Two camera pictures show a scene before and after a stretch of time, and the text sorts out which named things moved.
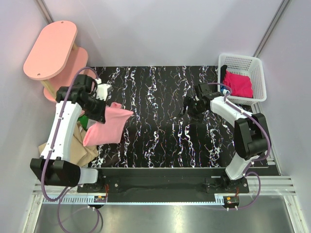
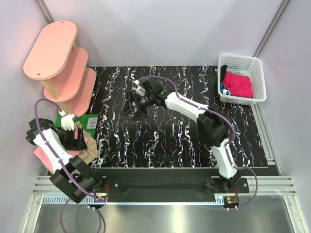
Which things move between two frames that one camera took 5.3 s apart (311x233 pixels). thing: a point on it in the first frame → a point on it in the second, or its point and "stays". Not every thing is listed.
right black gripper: (188, 101) → (140, 114)
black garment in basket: (222, 73) stays
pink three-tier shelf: (55, 59) stays
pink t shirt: (110, 132) → (39, 152)
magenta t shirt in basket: (241, 85) stays
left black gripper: (100, 115) → (75, 144)
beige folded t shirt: (81, 154) stays
